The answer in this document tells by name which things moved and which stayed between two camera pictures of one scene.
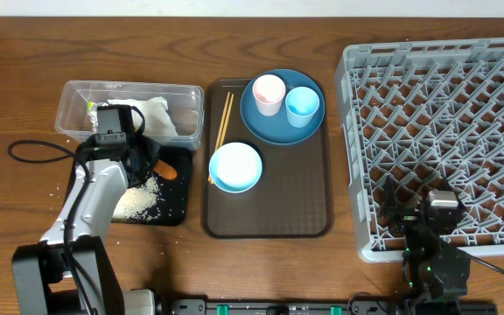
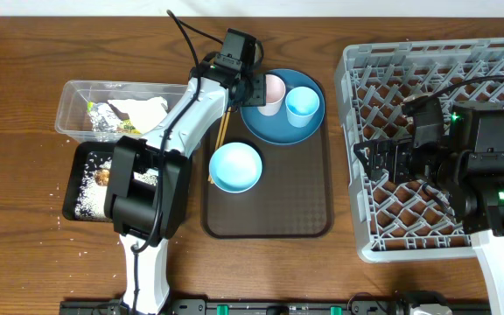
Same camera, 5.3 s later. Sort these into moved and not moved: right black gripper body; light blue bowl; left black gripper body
Moved: left black gripper body; right black gripper body
Not moved: light blue bowl
